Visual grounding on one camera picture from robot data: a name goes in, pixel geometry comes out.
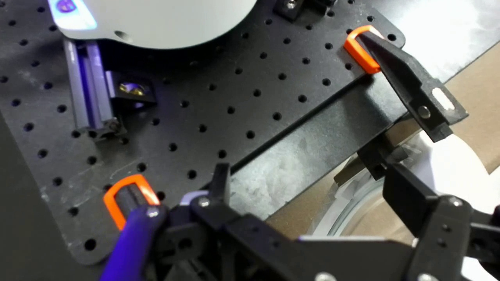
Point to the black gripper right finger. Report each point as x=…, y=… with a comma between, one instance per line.
x=432, y=228

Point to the black perforated breadboard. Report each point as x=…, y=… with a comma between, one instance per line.
x=209, y=103

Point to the brown cardboard sheet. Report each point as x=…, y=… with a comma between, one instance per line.
x=479, y=103

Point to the aluminium rail bracket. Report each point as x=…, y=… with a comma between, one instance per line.
x=88, y=88

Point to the orange black spring clamp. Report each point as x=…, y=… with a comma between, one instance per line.
x=131, y=228
x=407, y=78

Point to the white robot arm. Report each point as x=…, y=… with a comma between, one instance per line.
x=173, y=21

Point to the dark grey metal plate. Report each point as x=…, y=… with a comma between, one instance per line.
x=313, y=150

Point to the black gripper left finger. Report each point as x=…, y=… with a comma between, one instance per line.
x=220, y=234

